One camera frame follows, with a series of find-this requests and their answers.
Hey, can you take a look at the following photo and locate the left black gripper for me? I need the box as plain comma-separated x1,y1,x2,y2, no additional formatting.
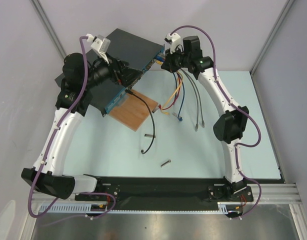
82,51,142,91

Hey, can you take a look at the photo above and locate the yellow patch cable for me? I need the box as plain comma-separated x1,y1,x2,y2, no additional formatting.
155,58,183,116

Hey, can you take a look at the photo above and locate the long grey patch cable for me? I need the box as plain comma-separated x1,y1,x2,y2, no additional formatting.
180,69,201,132

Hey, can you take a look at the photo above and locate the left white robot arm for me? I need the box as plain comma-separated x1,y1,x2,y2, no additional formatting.
21,51,151,201

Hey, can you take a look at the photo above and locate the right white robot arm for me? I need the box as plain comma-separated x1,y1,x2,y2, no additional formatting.
161,33,249,201

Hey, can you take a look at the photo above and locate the wooden board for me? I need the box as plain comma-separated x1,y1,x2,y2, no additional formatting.
109,93,150,132

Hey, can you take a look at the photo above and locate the black cable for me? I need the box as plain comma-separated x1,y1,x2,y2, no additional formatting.
125,89,157,155

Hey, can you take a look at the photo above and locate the dark grey network switch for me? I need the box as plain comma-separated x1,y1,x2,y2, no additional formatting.
55,28,165,116

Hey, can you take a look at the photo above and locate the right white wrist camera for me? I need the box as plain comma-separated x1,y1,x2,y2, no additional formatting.
164,33,182,54

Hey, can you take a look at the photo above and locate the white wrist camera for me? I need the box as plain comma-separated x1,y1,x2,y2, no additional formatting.
164,33,182,54
86,33,111,64

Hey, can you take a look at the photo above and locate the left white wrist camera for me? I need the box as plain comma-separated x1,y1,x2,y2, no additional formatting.
86,33,111,64

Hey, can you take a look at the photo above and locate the red patch cable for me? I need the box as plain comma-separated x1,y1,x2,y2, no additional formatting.
157,72,182,111

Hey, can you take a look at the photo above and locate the blue plugged patch cable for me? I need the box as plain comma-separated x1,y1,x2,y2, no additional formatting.
176,72,186,122

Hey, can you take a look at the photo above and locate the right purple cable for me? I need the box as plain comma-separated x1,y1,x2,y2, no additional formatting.
169,24,263,220

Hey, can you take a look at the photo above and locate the purple cable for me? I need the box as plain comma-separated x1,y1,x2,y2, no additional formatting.
27,36,117,219
169,24,263,220

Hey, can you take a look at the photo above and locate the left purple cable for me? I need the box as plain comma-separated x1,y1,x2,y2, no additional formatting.
27,36,117,219

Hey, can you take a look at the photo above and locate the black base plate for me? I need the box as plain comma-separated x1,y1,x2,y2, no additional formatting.
75,176,254,212

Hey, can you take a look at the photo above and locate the white cable duct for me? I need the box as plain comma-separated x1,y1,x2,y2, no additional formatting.
39,201,244,214

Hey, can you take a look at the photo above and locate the aluminium rail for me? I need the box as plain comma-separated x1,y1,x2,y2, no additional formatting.
258,183,302,205

